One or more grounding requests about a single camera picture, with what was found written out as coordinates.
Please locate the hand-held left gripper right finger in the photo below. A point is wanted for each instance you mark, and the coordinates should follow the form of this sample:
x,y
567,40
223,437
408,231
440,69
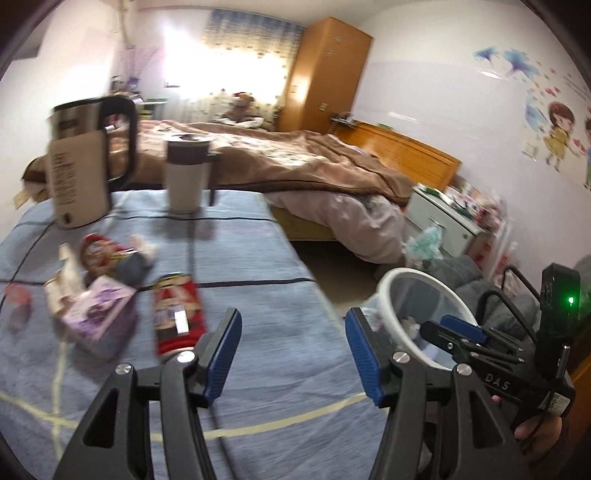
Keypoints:
x,y
364,360

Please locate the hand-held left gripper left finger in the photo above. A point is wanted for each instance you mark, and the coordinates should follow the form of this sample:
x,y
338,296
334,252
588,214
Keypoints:
x,y
221,364

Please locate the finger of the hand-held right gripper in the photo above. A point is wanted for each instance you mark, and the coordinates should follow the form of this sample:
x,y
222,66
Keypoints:
x,y
443,337
464,328

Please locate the white round waste bin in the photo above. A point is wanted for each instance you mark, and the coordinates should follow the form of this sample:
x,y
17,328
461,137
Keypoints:
x,y
392,295

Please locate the red cartoon drink can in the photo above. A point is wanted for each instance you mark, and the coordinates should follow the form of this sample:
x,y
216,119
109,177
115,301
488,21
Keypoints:
x,y
108,258
178,314

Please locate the purple carton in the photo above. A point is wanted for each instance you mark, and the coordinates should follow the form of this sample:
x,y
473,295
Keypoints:
x,y
99,314

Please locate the white tissue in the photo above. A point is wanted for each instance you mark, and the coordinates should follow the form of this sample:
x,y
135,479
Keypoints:
x,y
145,249
67,281

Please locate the person's right hand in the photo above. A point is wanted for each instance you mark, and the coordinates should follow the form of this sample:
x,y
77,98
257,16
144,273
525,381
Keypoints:
x,y
538,434

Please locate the clear plastic bin liner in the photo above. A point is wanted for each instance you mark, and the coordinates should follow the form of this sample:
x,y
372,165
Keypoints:
x,y
418,295

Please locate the grey quilted cushion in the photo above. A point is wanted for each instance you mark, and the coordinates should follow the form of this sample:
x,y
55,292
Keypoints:
x,y
461,277

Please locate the blue checked tablecloth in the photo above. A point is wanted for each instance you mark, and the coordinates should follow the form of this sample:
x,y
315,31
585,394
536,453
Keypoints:
x,y
258,314

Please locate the white red-print plastic bag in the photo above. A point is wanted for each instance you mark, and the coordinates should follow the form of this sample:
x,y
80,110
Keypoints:
x,y
496,254

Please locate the green patterned plastic bag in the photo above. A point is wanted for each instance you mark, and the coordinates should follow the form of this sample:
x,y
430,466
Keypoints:
x,y
425,247

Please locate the white nightstand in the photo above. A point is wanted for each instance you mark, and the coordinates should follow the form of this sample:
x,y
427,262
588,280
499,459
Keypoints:
x,y
438,217

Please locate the pale pink duvet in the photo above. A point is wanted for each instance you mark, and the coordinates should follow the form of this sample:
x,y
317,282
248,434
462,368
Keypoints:
x,y
364,226

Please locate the yellow bed base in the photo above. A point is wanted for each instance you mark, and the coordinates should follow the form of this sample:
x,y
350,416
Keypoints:
x,y
304,228

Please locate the wooden headboard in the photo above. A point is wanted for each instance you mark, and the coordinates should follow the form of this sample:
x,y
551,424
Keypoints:
x,y
406,152

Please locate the white tumbler brown lid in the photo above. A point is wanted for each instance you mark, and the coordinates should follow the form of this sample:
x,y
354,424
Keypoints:
x,y
184,180

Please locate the brown blanket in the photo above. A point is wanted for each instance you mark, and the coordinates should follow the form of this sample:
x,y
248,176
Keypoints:
x,y
300,157

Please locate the steel and beige kettle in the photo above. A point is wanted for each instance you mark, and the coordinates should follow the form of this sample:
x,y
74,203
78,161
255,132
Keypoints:
x,y
78,180

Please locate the brown teddy bear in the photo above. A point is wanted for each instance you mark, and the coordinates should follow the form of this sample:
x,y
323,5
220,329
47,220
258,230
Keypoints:
x,y
240,108

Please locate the cluttered desk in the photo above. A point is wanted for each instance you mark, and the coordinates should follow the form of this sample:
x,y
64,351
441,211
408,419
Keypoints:
x,y
143,104

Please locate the wooden wardrobe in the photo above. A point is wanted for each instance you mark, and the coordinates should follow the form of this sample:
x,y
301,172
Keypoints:
x,y
323,78

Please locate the vase of purple branches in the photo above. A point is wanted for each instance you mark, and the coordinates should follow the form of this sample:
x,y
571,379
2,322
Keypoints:
x,y
138,62

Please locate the blue and white curtain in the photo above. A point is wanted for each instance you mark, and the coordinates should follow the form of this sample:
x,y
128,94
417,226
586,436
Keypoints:
x,y
249,41

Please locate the cartoon girl wall sticker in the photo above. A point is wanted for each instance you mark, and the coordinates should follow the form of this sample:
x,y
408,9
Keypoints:
x,y
556,134

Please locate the blue flower wall sticker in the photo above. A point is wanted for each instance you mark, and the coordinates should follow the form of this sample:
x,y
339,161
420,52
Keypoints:
x,y
508,62

